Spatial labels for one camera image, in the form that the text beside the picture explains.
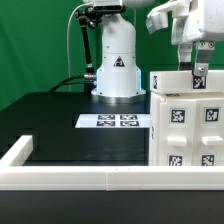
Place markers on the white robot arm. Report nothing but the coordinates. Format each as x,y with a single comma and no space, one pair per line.
118,79

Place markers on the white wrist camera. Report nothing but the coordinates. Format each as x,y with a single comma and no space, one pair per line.
157,18

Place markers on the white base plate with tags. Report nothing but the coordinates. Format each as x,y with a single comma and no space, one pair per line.
113,121

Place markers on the white cabinet door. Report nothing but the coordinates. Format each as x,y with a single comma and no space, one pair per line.
209,133
176,132

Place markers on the white U-shaped obstacle wall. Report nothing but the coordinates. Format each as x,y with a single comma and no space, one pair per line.
16,175

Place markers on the white cabinet body box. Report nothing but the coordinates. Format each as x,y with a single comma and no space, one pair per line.
155,115

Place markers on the white cabinet top block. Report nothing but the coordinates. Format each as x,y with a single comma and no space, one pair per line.
179,82

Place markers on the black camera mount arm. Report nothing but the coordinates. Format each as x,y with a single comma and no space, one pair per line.
87,36

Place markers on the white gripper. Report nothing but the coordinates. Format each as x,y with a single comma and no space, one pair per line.
203,25

